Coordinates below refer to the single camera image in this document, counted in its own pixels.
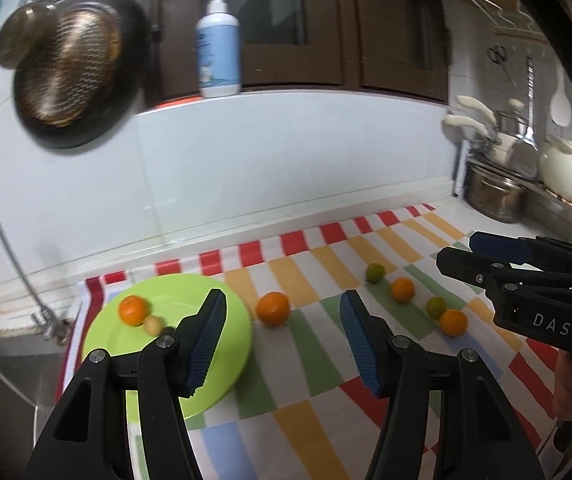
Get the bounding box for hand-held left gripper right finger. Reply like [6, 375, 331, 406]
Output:
[340, 289, 547, 480]

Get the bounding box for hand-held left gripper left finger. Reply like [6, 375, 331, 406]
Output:
[24, 287, 229, 480]

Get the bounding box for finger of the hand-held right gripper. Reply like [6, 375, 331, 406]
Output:
[468, 231, 539, 266]
[436, 246, 509, 292]

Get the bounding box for orange mandarin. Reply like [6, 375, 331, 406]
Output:
[439, 309, 468, 337]
[391, 277, 415, 304]
[118, 295, 151, 327]

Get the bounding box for large orange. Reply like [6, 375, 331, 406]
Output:
[257, 291, 290, 327]

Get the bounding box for lime green plate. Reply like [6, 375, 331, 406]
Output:
[82, 274, 253, 421]

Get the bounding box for person's right hand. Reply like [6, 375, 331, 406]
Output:
[553, 349, 572, 422]

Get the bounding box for striped checkered cloth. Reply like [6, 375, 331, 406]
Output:
[63, 203, 572, 480]

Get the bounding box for large steel pot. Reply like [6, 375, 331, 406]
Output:
[466, 157, 528, 224]

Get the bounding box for metal dish rack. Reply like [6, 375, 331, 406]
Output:
[452, 136, 572, 243]

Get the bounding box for steel pot with lid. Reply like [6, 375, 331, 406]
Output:
[491, 99, 538, 142]

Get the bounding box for white hanging ladle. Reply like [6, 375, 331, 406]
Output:
[550, 57, 572, 127]

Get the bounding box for black scissors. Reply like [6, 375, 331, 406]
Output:
[487, 44, 518, 87]

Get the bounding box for steel sink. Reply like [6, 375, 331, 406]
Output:
[0, 330, 75, 466]

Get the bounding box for metal faucet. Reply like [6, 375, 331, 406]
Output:
[0, 197, 72, 347]

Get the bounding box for white pump bottle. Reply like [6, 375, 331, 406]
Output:
[195, 0, 243, 99]

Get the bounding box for black frying pan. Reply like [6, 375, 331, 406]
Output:
[12, 0, 151, 150]

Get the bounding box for brass mesh strainer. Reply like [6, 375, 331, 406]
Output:
[17, 6, 122, 127]

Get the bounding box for brass round ladle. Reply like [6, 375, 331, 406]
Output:
[0, 2, 59, 68]

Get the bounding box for cream pan handle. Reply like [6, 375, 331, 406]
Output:
[456, 95, 498, 123]
[442, 114, 492, 140]

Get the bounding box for white wire rack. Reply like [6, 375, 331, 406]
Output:
[467, 0, 548, 37]

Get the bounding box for dark brown window frame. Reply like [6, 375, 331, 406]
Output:
[155, 0, 451, 107]

